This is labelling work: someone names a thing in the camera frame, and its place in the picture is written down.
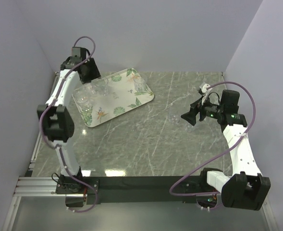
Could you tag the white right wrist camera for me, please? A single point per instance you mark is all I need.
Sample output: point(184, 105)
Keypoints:
point(204, 91)

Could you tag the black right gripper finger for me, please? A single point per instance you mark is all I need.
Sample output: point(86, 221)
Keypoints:
point(190, 116)
point(196, 104)

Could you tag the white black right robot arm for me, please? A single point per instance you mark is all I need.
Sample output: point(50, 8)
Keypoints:
point(246, 188)

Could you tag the grey aluminium frame rail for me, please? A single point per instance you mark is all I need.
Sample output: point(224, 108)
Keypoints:
point(28, 187)

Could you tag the floral leaf print tray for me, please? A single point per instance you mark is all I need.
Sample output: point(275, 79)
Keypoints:
point(121, 99)

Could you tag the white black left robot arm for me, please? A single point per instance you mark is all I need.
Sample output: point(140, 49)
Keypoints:
point(56, 124)

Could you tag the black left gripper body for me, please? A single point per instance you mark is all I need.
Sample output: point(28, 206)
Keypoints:
point(82, 79)

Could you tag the clear glass cup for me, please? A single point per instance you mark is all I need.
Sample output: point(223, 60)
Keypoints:
point(90, 89)
point(82, 99)
point(102, 86)
point(188, 127)
point(173, 118)
point(140, 83)

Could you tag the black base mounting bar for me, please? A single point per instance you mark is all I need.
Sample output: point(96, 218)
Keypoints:
point(124, 189)

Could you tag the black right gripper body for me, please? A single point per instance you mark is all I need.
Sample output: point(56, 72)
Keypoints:
point(211, 110)

